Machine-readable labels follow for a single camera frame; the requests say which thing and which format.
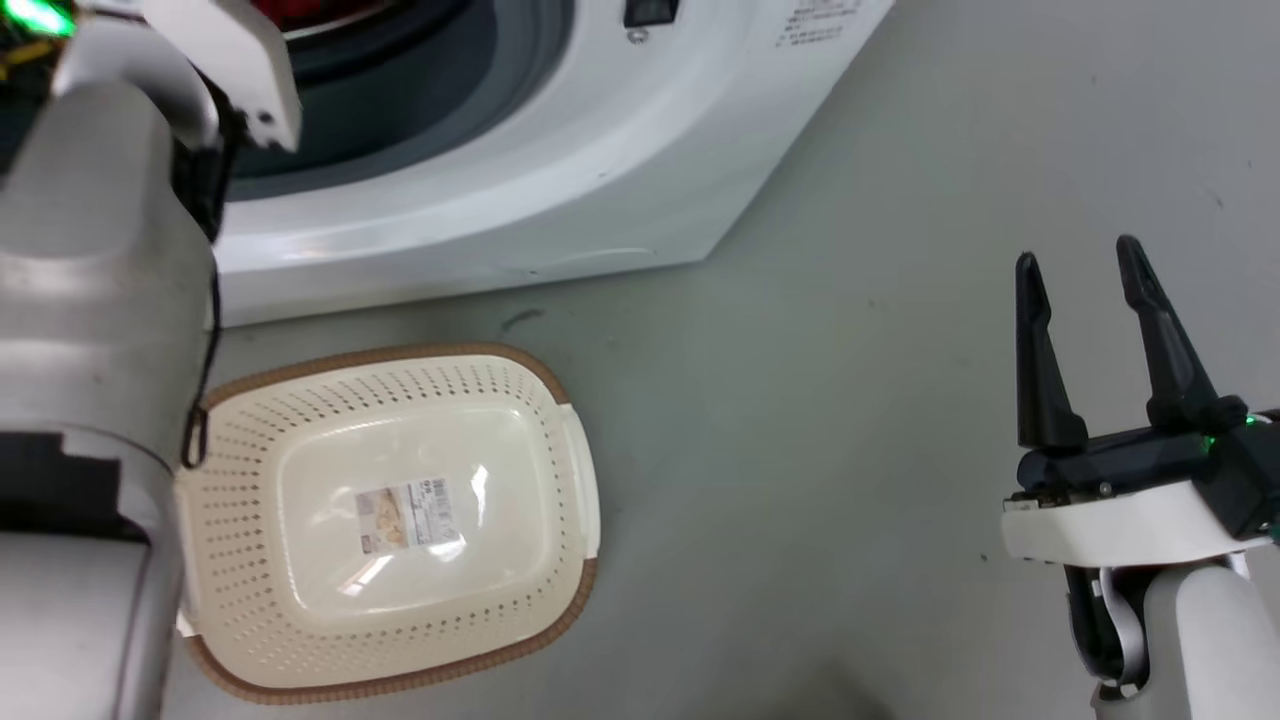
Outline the red clothing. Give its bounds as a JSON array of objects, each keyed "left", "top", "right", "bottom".
[{"left": 250, "top": 0, "right": 397, "bottom": 34}]

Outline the cream laundry basket brown rim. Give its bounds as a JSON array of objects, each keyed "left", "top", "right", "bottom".
[{"left": 174, "top": 342, "right": 603, "bottom": 705}]

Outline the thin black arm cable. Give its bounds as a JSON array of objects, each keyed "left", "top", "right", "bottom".
[{"left": 179, "top": 262, "right": 224, "bottom": 472}]

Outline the printed paper label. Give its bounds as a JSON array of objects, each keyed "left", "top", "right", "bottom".
[{"left": 354, "top": 477, "right": 468, "bottom": 554}]

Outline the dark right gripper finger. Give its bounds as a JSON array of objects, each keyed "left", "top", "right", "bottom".
[
  {"left": 1014, "top": 251, "right": 1090, "bottom": 453},
  {"left": 1114, "top": 234, "right": 1249, "bottom": 434}
]

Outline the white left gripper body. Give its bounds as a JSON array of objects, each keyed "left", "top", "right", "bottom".
[{"left": 143, "top": 0, "right": 303, "bottom": 154}]

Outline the grey flat ribbon cable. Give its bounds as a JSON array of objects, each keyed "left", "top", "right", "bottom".
[{"left": 1095, "top": 566, "right": 1153, "bottom": 693}]

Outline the grey washing machine door seal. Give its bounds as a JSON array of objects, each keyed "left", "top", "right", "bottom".
[{"left": 225, "top": 0, "right": 578, "bottom": 204}]

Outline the white washing machine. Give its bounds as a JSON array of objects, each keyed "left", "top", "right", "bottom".
[{"left": 205, "top": 0, "right": 897, "bottom": 330}]

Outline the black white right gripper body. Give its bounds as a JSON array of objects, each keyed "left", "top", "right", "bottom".
[{"left": 999, "top": 398, "right": 1280, "bottom": 568}]

